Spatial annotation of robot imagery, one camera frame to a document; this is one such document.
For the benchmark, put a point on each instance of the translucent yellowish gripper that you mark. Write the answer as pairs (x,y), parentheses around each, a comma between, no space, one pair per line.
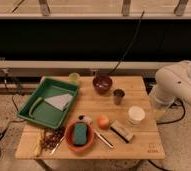
(160,102)

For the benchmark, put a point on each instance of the orange apple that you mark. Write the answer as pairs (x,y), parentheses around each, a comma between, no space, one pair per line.
(103,122)

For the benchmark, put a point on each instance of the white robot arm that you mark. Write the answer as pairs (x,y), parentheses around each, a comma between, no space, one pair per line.
(172,82)

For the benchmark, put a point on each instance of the white paper cup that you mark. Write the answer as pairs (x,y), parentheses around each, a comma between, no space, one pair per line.
(136,115)

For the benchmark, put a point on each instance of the small yellow-green cup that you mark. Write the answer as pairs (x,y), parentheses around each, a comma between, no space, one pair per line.
(74,78)

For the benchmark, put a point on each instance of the white folded paper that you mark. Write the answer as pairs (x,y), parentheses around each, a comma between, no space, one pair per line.
(60,102)

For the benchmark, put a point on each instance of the wooden block brush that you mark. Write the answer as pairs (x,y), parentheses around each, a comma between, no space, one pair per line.
(121,131)

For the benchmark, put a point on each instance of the dark red bowl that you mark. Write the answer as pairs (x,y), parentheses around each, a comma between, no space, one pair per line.
(102,84)

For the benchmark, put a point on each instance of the silver knife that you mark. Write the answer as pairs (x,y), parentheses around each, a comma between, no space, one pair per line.
(100,136)

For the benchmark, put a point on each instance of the black and white small object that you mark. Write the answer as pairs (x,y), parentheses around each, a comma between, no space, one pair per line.
(85,119)

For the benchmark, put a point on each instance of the green sponge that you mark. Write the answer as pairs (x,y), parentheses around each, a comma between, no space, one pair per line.
(80,134)

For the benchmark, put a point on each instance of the orange bowl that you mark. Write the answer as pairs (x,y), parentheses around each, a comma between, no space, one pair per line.
(69,138)

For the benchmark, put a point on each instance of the silver utensil near beads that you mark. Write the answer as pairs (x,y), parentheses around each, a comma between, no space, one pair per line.
(52,152)

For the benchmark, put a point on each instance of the green plastic tray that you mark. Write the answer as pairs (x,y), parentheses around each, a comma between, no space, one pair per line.
(37,111)

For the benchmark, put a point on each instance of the yellow corn cob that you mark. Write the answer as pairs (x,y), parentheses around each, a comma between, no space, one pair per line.
(38,148)

